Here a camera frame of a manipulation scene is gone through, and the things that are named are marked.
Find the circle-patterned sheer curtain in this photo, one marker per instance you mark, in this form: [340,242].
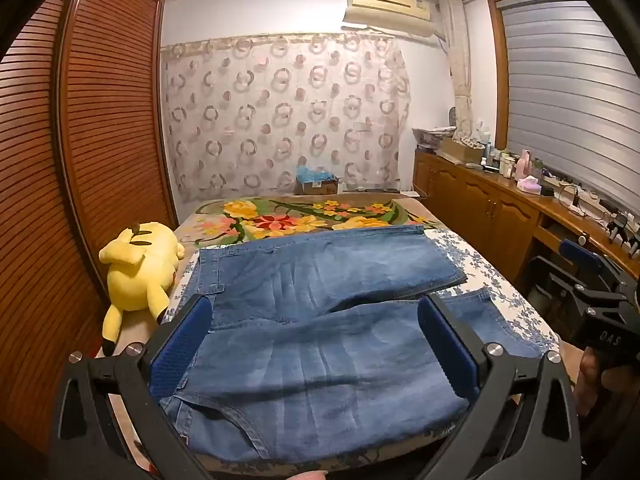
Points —
[280,110]

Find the beige wall air conditioner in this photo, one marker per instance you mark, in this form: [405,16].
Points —
[385,7]

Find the yellow plush toy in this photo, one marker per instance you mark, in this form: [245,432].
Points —
[140,275]

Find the blue floral bed sheet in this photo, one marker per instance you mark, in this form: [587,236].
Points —
[495,280]

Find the open cardboard tray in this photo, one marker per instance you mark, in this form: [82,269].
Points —
[462,150]

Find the blue denim pants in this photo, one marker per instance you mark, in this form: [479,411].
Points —
[325,350]

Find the wooden louvered wardrobe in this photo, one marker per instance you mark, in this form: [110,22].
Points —
[100,135]

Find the colourful floral blanket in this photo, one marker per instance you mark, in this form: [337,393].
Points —
[280,220]

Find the white power strip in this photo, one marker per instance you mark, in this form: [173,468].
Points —
[575,205]

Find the white bottle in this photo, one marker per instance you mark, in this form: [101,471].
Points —
[507,166]

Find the blue plastic bag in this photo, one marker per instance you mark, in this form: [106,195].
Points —
[312,174]

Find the stack of papers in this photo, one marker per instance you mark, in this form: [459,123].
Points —
[432,137]

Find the person's right hand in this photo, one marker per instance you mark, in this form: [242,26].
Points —
[590,385]

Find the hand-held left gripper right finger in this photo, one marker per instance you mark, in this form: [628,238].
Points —
[445,340]

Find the pink tissue box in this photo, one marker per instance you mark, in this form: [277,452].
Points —
[529,185]

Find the wooden sideboard cabinet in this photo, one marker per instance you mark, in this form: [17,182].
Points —
[490,210]

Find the cardboard box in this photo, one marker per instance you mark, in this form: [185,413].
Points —
[320,187]

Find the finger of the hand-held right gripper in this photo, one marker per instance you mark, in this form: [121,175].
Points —
[565,285]
[582,256]

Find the pink bottle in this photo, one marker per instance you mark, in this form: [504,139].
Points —
[525,165]

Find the bed with beige sheet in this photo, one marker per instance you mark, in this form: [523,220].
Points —
[140,332]

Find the tied beige window curtain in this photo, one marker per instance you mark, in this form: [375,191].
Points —
[460,70]

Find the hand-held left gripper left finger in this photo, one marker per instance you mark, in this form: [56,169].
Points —
[182,350]

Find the grey window blind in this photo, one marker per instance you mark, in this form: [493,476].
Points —
[575,100]

